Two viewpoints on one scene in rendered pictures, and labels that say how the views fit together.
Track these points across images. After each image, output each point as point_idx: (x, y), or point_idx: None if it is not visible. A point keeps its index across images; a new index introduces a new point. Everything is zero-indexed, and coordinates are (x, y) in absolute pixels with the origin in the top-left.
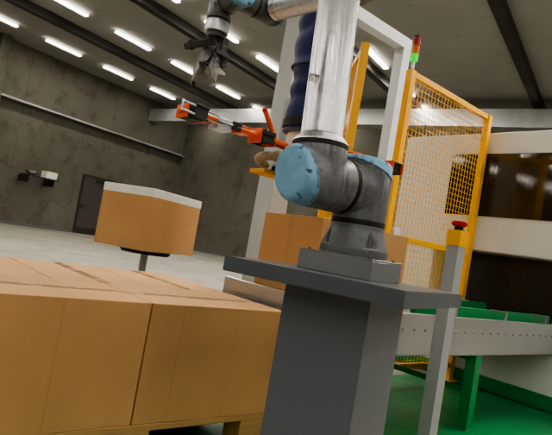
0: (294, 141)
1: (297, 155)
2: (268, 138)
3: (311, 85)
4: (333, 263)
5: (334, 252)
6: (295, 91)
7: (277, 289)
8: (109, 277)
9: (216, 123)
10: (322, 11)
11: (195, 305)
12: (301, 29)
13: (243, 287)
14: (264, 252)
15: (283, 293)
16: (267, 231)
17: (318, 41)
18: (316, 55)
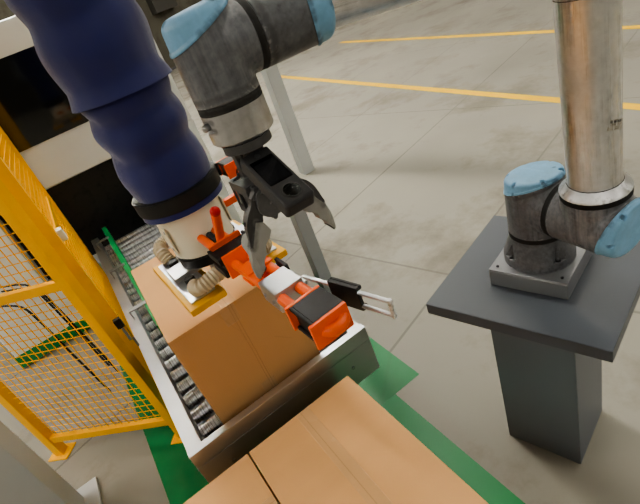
0: (620, 201)
1: None
2: None
3: (617, 134)
4: (581, 267)
5: (573, 260)
6: (159, 146)
7: (287, 380)
8: None
9: None
10: (617, 33)
11: (440, 460)
12: (69, 17)
13: (238, 430)
14: (209, 378)
15: (305, 372)
16: (194, 357)
17: (618, 77)
18: (618, 96)
